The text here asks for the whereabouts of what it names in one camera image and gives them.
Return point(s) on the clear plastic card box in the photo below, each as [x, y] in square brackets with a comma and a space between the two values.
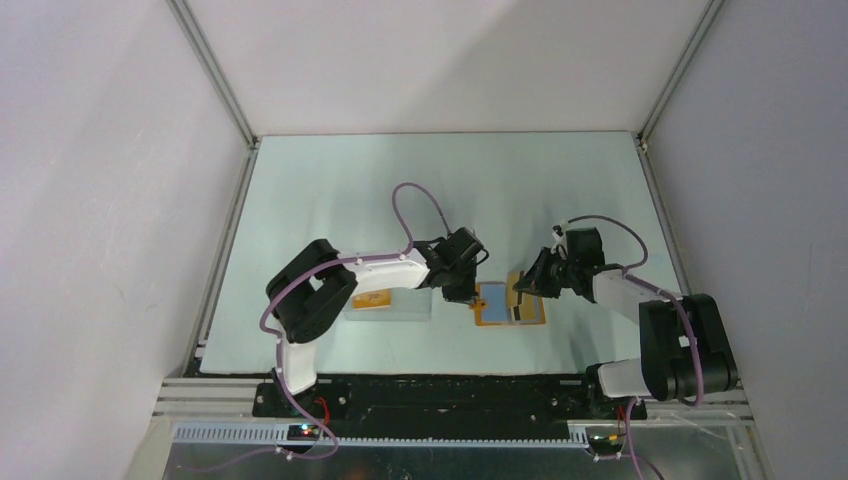
[408, 305]

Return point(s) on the left aluminium frame post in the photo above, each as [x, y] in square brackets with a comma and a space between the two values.
[197, 39]

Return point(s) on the grey slotted cable duct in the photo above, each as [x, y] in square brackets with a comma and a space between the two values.
[257, 434]

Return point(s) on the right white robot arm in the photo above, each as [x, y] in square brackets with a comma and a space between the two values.
[684, 350]

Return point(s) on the orange card holder wallet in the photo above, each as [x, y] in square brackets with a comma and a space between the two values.
[499, 304]

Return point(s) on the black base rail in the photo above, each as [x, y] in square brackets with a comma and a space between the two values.
[533, 407]

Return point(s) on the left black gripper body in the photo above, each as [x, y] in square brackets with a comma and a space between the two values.
[460, 272]

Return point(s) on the aluminium frame post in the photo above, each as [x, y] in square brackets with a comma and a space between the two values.
[666, 149]
[197, 39]

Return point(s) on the right aluminium frame post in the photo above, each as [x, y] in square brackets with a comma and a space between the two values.
[666, 149]

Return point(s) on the gold credit card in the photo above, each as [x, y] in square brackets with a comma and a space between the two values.
[376, 299]
[521, 307]

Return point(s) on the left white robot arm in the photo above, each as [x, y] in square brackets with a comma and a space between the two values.
[307, 296]

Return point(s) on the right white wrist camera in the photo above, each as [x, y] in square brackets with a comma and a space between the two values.
[559, 246]

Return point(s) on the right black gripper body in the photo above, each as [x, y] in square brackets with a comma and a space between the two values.
[569, 266]

